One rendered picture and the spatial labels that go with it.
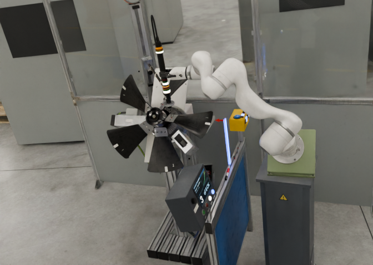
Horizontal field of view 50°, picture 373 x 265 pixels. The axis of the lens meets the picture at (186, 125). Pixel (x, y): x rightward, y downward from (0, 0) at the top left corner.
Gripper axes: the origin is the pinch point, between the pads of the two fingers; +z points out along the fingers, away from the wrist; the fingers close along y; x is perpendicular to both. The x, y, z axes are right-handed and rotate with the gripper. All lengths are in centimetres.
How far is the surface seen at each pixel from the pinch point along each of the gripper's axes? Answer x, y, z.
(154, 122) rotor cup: -30.1, -7.1, 9.3
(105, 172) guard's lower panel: -133, 71, 115
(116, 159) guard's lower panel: -116, 71, 99
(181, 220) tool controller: -37, -83, -35
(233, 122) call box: -44, 21, -34
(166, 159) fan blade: -51, -18, 0
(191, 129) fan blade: -33.6, -8.2, -15.8
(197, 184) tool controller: -26, -71, -40
